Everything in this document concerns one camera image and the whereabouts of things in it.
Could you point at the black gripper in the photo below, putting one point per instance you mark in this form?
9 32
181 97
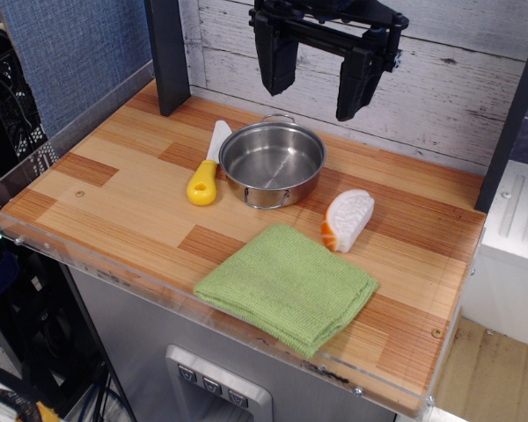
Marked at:
280 25

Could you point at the stainless steel pot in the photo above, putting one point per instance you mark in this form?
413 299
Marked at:
272 163

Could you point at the orange white toy food piece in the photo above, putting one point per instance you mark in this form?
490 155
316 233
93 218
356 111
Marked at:
345 219

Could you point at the green knitted cloth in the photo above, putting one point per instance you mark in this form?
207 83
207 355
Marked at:
290 287

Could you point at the white grooved box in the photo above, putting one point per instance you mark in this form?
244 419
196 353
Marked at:
506 226

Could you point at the black plastic crate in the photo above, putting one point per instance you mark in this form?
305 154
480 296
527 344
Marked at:
21 132

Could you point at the silver button panel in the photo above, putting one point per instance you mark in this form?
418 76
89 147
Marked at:
205 391

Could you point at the clear acrylic table guard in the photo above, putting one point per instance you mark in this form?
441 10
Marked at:
114 207

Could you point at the dark left support post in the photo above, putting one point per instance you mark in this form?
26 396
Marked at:
168 53

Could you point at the dark support post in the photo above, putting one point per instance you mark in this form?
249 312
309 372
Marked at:
505 144
168 53

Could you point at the yellow handled toy knife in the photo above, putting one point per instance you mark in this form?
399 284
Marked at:
201 188

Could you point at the dark right support post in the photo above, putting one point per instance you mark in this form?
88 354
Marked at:
505 144

